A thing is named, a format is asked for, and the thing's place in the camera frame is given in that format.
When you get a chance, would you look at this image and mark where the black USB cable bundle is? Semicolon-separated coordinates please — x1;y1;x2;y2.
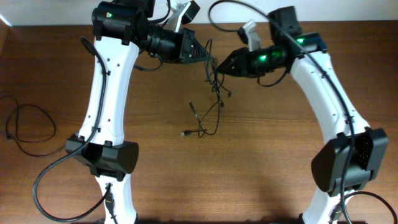
179;39;233;139

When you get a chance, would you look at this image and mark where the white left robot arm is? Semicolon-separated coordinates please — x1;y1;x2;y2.
66;1;208;223

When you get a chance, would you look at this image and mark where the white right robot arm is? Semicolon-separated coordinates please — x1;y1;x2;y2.
218;6;388;223

